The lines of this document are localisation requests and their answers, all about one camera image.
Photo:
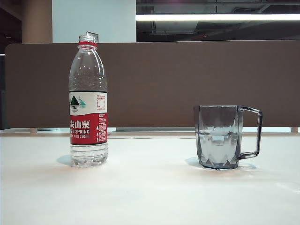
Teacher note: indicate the red label mineral water bottle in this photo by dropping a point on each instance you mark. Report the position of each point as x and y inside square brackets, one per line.
[89, 131]

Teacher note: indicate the brown desk partition panel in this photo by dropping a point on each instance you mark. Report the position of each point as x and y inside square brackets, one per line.
[175, 82]

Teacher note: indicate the small grey metal plate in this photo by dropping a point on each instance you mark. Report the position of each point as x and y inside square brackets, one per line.
[94, 35]

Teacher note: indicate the white ceiling light strip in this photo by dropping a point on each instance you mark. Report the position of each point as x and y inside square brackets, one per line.
[211, 17]

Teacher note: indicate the aluminium partition base rail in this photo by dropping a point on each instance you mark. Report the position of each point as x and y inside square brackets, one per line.
[152, 129]

